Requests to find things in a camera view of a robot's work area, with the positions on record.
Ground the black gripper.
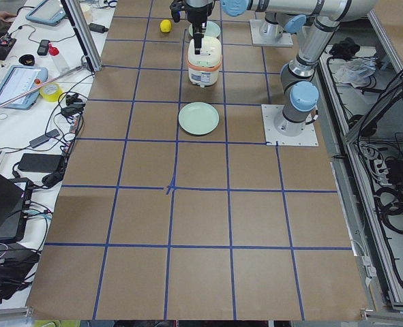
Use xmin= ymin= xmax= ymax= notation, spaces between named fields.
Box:
xmin=186 ymin=0 xmax=209 ymax=55

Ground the white rice cooker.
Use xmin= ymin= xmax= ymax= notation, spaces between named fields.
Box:
xmin=187 ymin=36 xmax=222 ymax=87

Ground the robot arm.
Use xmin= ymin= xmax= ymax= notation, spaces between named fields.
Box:
xmin=188 ymin=12 xmax=306 ymax=56
xmin=170 ymin=1 xmax=377 ymax=109

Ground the green plate near lemon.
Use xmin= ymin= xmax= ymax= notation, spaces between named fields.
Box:
xmin=203 ymin=20 xmax=221 ymax=38

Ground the yellow toy lemon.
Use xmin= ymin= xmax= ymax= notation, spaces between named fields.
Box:
xmin=160 ymin=19 xmax=172 ymax=33

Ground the green plate far side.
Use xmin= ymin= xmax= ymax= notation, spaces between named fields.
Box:
xmin=178 ymin=102 xmax=220 ymax=136

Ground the black power adapter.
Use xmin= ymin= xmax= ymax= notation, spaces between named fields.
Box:
xmin=89 ymin=23 xmax=108 ymax=33

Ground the paper cup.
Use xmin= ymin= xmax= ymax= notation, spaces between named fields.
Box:
xmin=80 ymin=3 xmax=93 ymax=24

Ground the metal rod stand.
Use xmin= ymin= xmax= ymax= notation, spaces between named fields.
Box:
xmin=0 ymin=63 xmax=89 ymax=110

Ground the red cap squeeze bottle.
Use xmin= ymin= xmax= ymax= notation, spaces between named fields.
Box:
xmin=48 ymin=43 xmax=69 ymax=74

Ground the black phone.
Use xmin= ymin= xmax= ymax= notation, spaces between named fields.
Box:
xmin=37 ymin=40 xmax=50 ymax=56

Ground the yellow tape roll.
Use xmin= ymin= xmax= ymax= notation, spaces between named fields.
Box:
xmin=39 ymin=82 xmax=63 ymax=103

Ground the blue teach pendant tablet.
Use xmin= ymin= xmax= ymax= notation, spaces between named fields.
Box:
xmin=0 ymin=65 xmax=48 ymax=110

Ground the black laptop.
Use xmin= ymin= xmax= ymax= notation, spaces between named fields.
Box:
xmin=0 ymin=174 xmax=32 ymax=244

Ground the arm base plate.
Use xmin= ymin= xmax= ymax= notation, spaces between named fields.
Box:
xmin=261 ymin=104 xmax=318 ymax=146
xmin=250 ymin=20 xmax=293 ymax=48

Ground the aluminium frame post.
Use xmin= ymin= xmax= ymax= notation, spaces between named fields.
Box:
xmin=61 ymin=0 xmax=102 ymax=72

